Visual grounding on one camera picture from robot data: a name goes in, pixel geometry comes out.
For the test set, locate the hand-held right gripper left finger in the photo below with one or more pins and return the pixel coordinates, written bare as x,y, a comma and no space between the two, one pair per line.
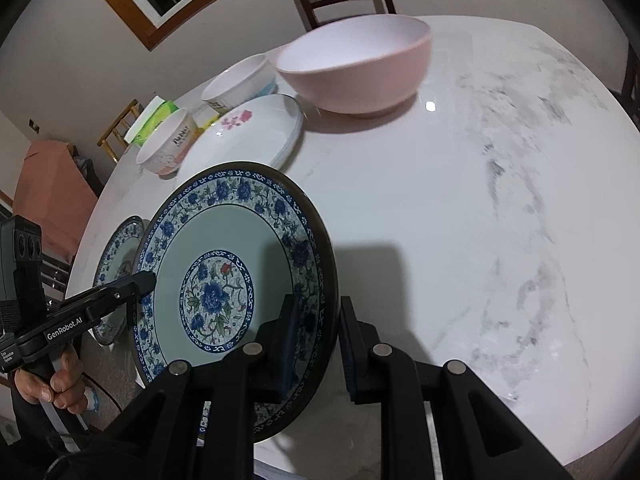
286,355

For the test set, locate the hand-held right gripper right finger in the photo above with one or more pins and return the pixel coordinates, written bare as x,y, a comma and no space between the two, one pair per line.
351,360

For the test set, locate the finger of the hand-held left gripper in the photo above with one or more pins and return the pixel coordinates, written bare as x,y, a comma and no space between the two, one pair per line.
135,284

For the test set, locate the large blue floral plate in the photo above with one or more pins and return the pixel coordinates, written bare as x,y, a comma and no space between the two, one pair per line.
225,240

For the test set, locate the white printed bowl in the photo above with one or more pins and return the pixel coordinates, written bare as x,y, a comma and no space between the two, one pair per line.
240,80
165,155

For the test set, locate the person's left hand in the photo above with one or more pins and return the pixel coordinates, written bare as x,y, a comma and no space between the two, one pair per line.
67,387

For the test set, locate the small blue floral plate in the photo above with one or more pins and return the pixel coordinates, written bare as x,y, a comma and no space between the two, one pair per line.
117,255

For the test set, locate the pink cloth cover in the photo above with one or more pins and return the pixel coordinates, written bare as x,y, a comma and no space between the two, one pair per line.
45,190

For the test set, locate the bamboo chair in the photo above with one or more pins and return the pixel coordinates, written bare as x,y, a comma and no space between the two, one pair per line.
119,122

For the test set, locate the green tissue box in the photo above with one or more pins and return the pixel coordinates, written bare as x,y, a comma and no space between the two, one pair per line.
152,120

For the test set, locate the white plate pink flower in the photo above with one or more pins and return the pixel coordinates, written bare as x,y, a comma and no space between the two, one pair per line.
250,132

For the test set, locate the pink bowl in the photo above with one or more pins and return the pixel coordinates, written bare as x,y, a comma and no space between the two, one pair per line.
360,85

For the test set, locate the wall switch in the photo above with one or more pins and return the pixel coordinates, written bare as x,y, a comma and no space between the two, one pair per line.
34,126

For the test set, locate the wooden window frame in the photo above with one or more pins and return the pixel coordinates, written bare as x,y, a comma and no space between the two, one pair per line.
145,30

